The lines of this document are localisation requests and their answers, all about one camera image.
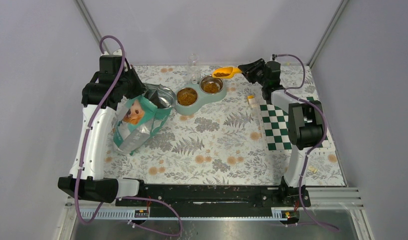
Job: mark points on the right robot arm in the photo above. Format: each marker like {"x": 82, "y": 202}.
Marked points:
{"x": 306, "y": 122}

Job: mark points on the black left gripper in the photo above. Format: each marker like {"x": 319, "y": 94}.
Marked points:
{"x": 140, "y": 88}

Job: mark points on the mint green double bowl stand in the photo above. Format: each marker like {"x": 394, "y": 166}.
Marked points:
{"x": 203, "y": 99}

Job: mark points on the floral patterned table mat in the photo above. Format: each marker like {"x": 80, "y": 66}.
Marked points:
{"x": 221, "y": 144}

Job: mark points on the orange plastic scoop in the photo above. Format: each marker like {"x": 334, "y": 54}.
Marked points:
{"x": 226, "y": 72}

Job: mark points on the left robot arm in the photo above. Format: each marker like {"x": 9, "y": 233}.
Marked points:
{"x": 114, "y": 81}

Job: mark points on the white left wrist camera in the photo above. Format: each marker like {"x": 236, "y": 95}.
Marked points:
{"x": 117, "y": 52}

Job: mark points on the green pet food bag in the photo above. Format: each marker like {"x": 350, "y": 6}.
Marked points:
{"x": 143, "y": 117}

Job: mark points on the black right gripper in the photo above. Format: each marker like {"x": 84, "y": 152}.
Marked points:
{"x": 248, "y": 70}

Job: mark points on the white yellow toy block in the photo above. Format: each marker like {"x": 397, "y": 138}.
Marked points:
{"x": 252, "y": 101}

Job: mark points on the green white checkerboard mat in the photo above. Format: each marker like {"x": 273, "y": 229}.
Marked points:
{"x": 274, "y": 127}

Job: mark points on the clear water bottle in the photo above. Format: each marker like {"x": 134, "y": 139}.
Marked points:
{"x": 193, "y": 69}

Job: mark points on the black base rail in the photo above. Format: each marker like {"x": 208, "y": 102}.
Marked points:
{"x": 219, "y": 201}

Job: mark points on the steel bowl with kibble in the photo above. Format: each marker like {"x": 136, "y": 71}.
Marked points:
{"x": 211, "y": 85}

